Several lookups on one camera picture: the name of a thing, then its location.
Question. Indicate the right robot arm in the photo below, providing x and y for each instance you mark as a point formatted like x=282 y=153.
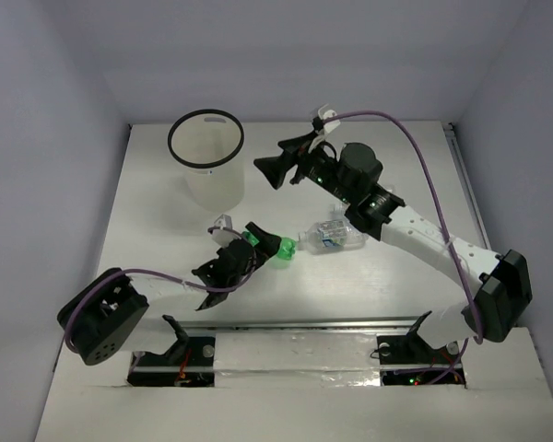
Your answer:
x=499 y=284

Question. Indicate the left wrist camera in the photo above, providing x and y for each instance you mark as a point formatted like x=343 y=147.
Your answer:
x=222 y=232

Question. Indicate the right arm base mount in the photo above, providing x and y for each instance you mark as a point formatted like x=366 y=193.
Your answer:
x=407 y=360

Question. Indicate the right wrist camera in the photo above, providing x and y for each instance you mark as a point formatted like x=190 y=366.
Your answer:
x=322 y=128

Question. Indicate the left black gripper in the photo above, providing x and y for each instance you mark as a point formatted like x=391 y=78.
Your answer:
x=251 y=249

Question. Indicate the clear bottle lemon label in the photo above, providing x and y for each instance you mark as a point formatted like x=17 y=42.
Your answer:
x=331 y=236

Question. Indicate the clear bottle blue label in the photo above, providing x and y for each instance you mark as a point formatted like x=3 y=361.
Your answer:
x=338 y=210

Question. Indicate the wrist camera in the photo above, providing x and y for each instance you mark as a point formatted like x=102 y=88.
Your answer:
x=322 y=128
x=222 y=232

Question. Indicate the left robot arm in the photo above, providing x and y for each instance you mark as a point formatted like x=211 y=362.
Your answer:
x=99 y=319

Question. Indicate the white bin black rim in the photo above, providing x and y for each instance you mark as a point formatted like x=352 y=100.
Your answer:
x=210 y=139

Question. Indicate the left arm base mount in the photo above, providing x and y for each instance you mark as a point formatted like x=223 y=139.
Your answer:
x=187 y=363

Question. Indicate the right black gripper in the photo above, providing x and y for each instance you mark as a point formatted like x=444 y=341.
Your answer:
x=302 y=156

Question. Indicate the green plastic bottle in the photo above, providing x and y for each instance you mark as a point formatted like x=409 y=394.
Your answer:
x=285 y=254

